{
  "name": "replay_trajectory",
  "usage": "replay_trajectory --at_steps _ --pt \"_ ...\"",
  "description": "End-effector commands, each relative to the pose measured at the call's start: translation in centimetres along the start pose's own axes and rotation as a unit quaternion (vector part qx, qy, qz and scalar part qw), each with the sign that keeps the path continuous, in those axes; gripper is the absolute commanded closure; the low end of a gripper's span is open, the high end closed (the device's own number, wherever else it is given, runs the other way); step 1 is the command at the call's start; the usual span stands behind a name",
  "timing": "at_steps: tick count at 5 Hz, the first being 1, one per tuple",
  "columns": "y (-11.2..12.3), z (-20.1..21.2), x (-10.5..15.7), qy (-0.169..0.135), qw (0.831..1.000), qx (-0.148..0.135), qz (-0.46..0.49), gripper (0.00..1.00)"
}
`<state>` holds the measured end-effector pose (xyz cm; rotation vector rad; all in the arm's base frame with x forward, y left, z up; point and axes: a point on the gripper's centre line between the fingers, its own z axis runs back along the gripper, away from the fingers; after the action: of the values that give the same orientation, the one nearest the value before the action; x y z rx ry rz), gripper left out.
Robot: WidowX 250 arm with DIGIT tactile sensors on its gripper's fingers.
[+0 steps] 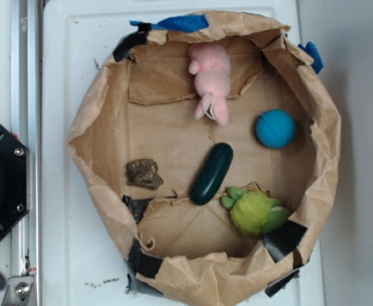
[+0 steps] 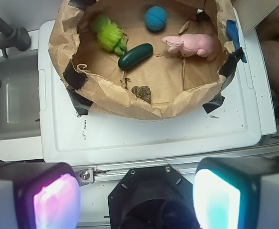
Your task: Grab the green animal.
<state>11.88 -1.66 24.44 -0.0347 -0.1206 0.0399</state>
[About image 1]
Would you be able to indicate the dark green oblong capsule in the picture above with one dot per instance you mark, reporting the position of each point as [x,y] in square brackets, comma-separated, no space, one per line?
[212,174]

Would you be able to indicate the green plush animal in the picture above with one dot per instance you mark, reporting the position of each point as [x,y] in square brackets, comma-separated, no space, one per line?
[254,212]

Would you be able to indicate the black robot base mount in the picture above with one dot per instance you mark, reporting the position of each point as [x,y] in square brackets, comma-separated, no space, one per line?
[13,181]

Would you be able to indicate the brown paper bag container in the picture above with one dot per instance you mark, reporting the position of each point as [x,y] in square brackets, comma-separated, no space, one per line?
[137,107]

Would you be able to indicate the pink plush bunny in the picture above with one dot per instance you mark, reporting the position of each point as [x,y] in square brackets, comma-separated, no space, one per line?
[211,67]

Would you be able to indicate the blue painter tape right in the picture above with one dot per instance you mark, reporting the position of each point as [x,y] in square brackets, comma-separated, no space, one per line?
[312,50]

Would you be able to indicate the brown rock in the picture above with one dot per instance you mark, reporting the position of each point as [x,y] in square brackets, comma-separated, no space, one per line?
[143,173]

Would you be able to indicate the blue painter tape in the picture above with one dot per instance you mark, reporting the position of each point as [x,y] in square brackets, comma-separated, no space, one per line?
[186,23]
[312,50]

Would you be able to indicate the aluminium rail frame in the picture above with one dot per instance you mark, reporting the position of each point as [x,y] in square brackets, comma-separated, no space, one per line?
[26,90]

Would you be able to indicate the blue painter tape top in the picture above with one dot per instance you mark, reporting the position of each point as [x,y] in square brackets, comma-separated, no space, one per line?
[186,23]

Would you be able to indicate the blue textured ball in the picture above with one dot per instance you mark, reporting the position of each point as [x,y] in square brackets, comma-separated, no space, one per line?
[275,129]

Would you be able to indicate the metal corner bracket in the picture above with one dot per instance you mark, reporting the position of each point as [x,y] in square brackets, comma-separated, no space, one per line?
[18,291]

